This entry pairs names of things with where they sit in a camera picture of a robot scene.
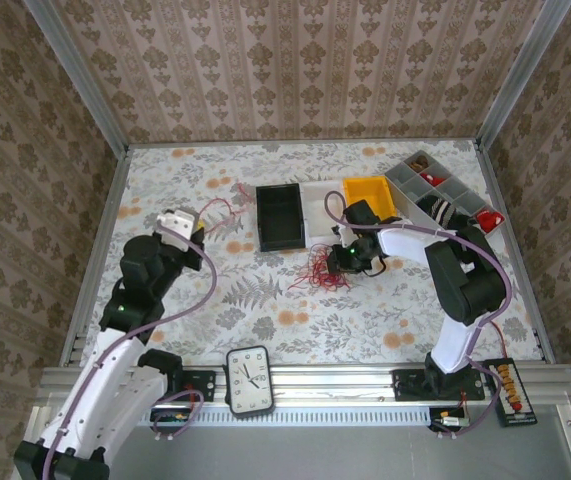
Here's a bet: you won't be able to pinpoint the white plastic bin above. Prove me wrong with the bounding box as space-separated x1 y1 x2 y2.
298 180 349 247

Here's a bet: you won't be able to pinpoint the yellow plastic bin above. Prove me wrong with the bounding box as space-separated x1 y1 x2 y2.
342 176 399 221

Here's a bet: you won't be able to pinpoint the black plastic bin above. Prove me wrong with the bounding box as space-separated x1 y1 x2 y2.
255 183 307 253

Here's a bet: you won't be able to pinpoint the black white striped sock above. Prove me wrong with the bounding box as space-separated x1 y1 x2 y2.
417 194 466 229

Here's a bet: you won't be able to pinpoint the floral table cover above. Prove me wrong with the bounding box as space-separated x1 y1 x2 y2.
79 139 546 369

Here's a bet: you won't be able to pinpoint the grey compartment organizer tray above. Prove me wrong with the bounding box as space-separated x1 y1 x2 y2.
383 149 507 236

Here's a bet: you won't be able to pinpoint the small green circuit board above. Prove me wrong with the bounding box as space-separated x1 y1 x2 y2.
150 408 191 426

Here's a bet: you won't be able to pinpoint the black framed white clock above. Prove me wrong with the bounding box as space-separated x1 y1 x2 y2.
224 344 276 420

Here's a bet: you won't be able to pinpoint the small black electronics module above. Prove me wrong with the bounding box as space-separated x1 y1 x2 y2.
429 407 471 432

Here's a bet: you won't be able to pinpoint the black board orange connectors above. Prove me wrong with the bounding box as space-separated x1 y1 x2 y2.
484 357 539 429

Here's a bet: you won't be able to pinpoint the grey metal panel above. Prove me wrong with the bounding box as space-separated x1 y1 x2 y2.
12 404 571 480

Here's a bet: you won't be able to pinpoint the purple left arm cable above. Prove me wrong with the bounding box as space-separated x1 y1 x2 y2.
44 227 219 480

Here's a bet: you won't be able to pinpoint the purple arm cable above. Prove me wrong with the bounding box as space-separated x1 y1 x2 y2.
44 227 219 480
324 191 511 441

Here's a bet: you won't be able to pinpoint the aluminium table side rail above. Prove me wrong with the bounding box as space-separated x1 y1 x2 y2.
474 142 559 366
59 147 131 369

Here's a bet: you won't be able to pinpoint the thin aluminium table rail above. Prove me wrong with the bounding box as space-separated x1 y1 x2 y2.
127 137 481 149

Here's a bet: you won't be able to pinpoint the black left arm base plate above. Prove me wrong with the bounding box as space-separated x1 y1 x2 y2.
177 368 218 404

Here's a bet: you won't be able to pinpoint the wide aluminium mounting rail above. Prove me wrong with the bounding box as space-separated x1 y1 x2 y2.
37 363 571 407

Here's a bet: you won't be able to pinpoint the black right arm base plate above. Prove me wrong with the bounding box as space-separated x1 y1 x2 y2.
392 368 486 402

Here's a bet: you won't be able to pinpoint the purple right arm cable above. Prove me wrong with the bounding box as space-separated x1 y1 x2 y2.
324 191 511 441

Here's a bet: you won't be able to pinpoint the red power wire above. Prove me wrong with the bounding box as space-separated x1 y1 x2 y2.
489 319 511 361

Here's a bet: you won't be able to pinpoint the slotted grey cable duct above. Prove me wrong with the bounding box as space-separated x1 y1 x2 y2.
53 405 564 429

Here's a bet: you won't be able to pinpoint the aluminium frame post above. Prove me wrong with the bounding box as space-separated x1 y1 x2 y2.
474 0 571 151
21 0 131 154

